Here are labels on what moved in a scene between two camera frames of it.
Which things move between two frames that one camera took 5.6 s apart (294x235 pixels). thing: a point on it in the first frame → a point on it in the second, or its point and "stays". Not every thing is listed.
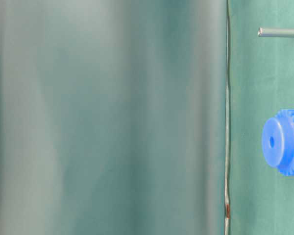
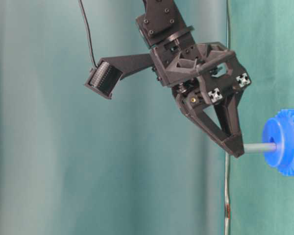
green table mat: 266,76 stays
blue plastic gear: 282,142 stays
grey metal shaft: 285,32 → 259,148
